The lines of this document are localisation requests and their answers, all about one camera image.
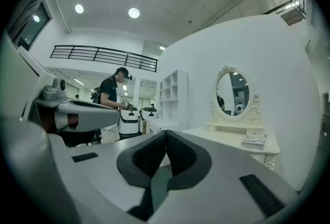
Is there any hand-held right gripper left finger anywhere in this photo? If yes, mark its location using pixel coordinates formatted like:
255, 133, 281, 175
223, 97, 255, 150
49, 130, 168, 221

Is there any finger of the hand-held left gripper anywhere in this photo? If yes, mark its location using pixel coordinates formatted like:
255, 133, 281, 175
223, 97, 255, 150
54, 100, 120, 133

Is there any white cubby shelf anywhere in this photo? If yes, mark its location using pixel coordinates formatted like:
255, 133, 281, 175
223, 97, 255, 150
157, 69, 189, 129

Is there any white desk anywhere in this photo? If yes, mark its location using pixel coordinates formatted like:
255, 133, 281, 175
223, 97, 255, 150
181, 126, 281, 171

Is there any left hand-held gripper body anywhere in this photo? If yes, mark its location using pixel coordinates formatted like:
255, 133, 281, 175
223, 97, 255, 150
0, 33, 68, 134

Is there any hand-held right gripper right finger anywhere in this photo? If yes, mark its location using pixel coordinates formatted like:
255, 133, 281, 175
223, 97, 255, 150
148, 130, 301, 224

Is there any oval mirror ornate white frame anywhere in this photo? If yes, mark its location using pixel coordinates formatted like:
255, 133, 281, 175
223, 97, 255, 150
203, 65, 266, 133

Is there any white pod black trim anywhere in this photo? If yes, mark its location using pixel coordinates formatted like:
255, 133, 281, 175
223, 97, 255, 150
139, 107, 159, 134
118, 107, 141, 137

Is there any dark window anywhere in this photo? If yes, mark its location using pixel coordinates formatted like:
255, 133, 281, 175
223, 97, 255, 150
15, 2, 52, 50

